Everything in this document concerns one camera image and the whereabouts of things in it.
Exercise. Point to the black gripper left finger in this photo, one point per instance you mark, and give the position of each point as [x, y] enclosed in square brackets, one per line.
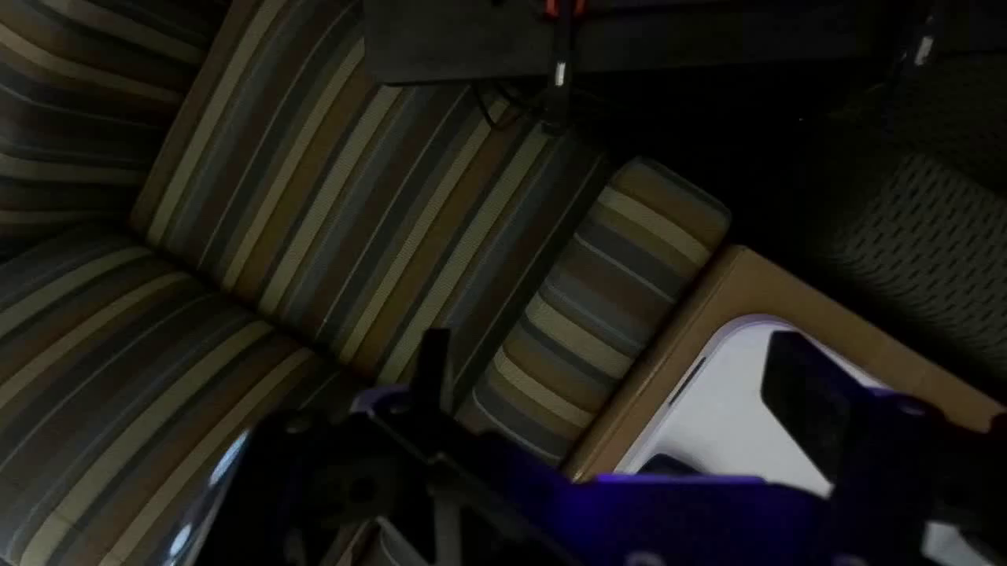
[435, 380]

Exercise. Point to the striped fabric couch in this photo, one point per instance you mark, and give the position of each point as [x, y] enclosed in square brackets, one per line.
[317, 232]

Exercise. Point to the white plastic board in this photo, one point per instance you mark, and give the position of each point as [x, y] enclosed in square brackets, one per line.
[725, 409]

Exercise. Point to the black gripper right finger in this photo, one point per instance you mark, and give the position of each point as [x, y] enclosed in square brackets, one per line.
[828, 409]

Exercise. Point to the dark grey dotted couch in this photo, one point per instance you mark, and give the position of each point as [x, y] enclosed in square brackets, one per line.
[925, 241]

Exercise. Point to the light wooden table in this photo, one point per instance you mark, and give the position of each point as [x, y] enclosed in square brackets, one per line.
[735, 286]

